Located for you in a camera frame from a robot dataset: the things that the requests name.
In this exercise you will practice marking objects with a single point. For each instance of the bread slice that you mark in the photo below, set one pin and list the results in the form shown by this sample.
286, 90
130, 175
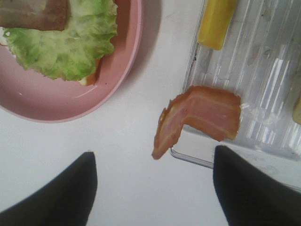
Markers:
296, 114
86, 81

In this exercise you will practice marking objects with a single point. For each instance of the yellow cheese slice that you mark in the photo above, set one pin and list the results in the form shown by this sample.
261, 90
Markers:
215, 22

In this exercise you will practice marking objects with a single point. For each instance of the green lettuce leaf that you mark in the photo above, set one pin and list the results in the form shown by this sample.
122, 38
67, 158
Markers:
70, 54

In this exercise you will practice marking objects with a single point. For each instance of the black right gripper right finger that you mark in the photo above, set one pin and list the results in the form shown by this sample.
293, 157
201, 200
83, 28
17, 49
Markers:
249, 197

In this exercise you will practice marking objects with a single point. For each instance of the pink bacon strip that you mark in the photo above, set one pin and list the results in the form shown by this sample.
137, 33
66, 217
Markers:
215, 112

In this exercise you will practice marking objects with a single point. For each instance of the right clear plastic tray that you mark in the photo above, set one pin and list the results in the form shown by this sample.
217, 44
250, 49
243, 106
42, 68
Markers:
260, 61

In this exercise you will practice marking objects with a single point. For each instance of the pink round plate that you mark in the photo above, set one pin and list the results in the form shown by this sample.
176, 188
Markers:
30, 95

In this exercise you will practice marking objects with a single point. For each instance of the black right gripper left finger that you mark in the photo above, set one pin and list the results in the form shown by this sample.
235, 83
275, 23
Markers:
66, 200

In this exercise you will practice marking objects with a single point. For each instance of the dark bacon strip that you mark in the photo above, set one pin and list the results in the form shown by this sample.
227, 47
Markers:
43, 15

